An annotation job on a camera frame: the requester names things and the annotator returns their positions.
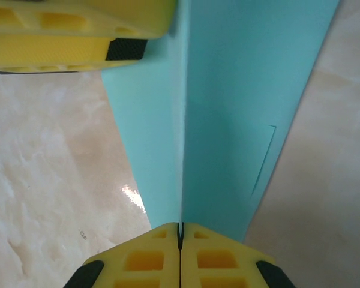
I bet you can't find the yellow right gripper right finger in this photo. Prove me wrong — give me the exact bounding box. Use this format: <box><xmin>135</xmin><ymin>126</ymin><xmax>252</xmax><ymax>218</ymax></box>
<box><xmin>179</xmin><ymin>221</ymin><xmax>293</xmax><ymax>288</ymax></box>

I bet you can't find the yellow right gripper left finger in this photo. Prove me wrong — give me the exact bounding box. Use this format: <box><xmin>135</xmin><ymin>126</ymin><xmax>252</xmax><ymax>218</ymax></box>
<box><xmin>65</xmin><ymin>221</ymin><xmax>181</xmax><ymax>288</ymax></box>

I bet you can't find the light blue cloth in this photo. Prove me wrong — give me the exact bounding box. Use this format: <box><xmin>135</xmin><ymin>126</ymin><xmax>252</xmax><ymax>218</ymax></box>
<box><xmin>101</xmin><ymin>0</ymin><xmax>340</xmax><ymax>244</ymax></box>

